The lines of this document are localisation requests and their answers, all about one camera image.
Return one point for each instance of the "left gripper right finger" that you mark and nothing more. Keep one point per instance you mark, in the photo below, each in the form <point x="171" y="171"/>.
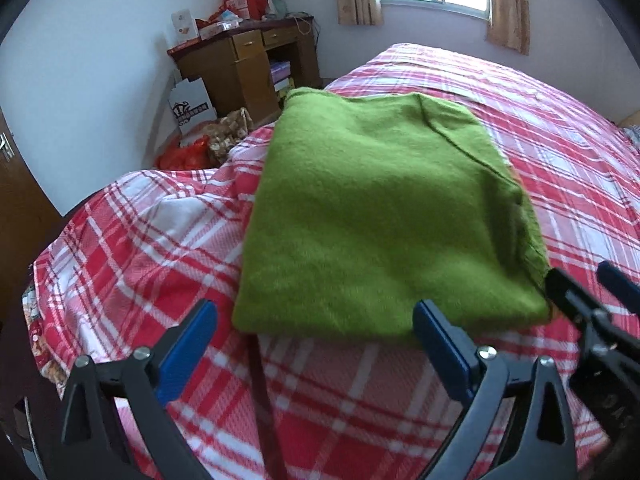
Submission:
<point x="538" y="442"/>

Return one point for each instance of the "red plastic bag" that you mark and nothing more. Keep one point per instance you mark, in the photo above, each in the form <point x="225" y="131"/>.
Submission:
<point x="176" y="157"/>

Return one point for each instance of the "wooden bed headboard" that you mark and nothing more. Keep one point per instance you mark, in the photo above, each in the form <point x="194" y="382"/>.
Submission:
<point x="632" y="120"/>

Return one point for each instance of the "patterned pillow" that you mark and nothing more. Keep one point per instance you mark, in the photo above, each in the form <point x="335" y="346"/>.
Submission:
<point x="632" y="133"/>

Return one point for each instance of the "brown patterned bag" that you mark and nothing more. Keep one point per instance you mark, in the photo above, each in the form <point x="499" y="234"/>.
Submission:
<point x="225" y="133"/>

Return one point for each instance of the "right beige curtain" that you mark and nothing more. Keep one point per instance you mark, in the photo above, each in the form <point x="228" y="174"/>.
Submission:
<point x="509" y="25"/>

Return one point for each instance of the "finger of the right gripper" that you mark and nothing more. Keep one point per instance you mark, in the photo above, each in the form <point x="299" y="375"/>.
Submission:
<point x="620" y="286"/>
<point x="583" y="311"/>

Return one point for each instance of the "red gift box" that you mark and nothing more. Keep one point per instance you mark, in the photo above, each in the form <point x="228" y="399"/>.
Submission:
<point x="247" y="9"/>

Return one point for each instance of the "red plaid bed sheet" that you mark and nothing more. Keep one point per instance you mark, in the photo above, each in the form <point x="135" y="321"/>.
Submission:
<point x="147" y="247"/>

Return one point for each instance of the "brown wooden door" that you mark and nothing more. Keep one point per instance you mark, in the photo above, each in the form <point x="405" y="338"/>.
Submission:
<point x="27" y="217"/>

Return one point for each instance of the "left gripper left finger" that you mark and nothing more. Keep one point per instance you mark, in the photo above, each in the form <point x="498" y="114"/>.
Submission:
<point x="93" y="442"/>

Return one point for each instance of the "white card on desk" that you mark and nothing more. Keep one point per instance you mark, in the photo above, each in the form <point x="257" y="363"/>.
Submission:
<point x="185" y="26"/>

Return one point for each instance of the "green striped knit sweater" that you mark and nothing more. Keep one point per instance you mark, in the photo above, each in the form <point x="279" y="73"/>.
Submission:
<point x="369" y="205"/>

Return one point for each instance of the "white paper bag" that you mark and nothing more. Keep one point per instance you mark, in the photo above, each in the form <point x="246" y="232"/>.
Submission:
<point x="190" y="104"/>

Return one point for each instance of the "stacked books in desk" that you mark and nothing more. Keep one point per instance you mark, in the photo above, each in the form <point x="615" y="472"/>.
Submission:
<point x="281" y="77"/>

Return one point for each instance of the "wooden desk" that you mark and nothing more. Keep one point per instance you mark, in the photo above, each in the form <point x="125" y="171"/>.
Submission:
<point x="235" y="65"/>

